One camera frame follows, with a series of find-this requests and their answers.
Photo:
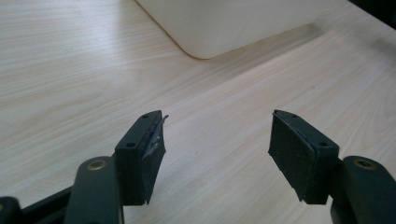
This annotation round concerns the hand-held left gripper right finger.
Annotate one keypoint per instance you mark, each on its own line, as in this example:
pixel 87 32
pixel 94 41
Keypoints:
pixel 299 158

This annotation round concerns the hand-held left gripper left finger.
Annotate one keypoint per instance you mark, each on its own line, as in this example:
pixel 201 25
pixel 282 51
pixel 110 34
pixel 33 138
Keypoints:
pixel 137 168

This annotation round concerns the white plastic container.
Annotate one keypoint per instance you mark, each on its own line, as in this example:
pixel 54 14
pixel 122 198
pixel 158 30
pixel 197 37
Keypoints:
pixel 236 25

